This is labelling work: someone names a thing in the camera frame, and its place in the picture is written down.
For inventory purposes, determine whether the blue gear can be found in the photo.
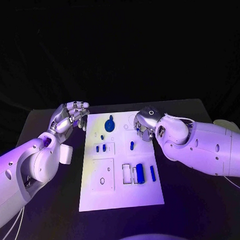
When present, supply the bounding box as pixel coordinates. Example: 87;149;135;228
104;114;116;132

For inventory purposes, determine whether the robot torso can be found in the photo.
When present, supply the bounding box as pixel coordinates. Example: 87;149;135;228
108;232;188;240

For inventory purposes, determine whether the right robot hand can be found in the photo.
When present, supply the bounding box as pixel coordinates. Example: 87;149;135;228
132;105;163;143

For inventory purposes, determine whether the thick blue cylinder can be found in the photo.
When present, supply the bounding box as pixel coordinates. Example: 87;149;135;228
136;163;145;185

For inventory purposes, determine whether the white cable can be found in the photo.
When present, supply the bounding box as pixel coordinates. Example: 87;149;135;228
8;209;26;240
0;205;26;230
222;175;240;194

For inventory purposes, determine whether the white task board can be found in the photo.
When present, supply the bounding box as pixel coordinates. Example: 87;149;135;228
75;110;165;213

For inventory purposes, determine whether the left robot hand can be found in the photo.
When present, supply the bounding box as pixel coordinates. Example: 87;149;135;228
46;100;91;144

